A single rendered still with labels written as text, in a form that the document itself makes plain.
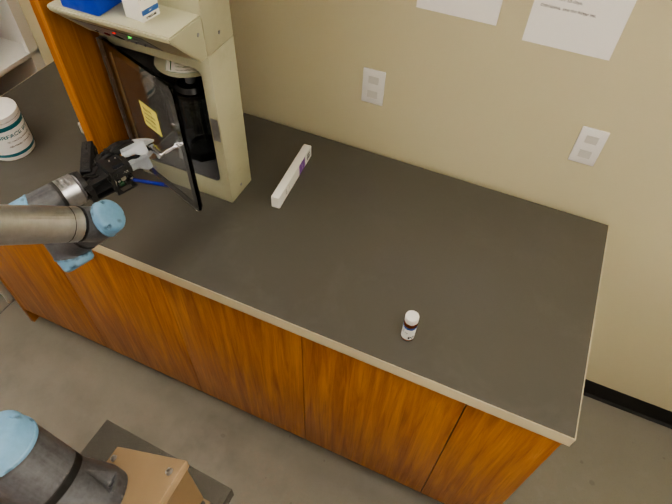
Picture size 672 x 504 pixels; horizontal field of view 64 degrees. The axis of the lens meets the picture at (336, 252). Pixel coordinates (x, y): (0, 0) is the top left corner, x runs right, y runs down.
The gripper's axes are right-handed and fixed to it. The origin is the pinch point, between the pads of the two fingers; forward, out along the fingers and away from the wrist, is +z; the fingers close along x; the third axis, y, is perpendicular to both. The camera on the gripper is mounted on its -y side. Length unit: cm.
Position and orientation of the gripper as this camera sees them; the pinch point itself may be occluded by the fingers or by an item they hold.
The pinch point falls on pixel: (148, 144)
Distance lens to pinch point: 144.7
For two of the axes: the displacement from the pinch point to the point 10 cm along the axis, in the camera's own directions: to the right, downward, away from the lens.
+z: 7.0, -5.4, 4.7
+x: 0.3, -6.4, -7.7
